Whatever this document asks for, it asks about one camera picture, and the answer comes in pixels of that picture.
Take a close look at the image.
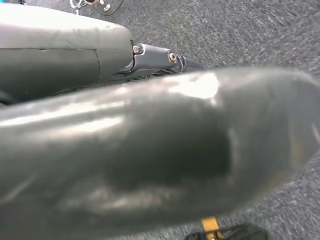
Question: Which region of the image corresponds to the yellow floor tape patch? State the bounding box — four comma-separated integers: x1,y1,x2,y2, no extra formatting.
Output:
201,216,224,240

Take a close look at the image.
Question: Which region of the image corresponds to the black stool with chrome base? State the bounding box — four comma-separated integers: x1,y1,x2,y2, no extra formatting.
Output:
69,0,112,12

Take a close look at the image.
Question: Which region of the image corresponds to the black flat floor object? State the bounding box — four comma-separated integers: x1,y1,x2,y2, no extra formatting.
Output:
185,223,269,240

